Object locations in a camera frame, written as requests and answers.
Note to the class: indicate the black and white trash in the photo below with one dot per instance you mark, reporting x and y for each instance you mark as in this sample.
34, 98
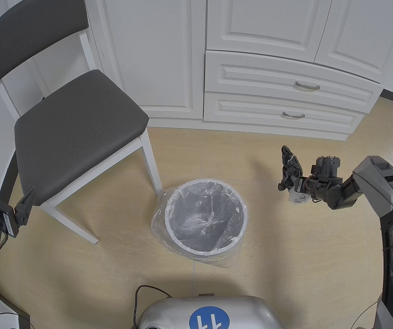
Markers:
290, 166

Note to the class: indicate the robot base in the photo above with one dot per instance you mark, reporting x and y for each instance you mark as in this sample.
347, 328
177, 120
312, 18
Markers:
210, 310

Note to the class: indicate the clear plastic bag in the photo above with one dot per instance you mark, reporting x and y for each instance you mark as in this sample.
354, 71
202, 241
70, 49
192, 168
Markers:
160, 224

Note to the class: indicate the white trash bin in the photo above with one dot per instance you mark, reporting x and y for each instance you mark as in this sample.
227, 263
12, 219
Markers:
203, 251

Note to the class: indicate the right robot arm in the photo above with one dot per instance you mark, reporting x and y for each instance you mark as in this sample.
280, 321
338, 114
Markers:
381, 183

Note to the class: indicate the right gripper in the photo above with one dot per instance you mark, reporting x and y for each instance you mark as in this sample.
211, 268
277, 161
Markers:
311, 187

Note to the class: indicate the white chair dark grey cushions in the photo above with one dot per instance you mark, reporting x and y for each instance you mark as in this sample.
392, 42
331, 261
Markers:
76, 125

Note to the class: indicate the white wardrobe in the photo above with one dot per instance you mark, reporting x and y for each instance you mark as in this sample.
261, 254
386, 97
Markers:
268, 19

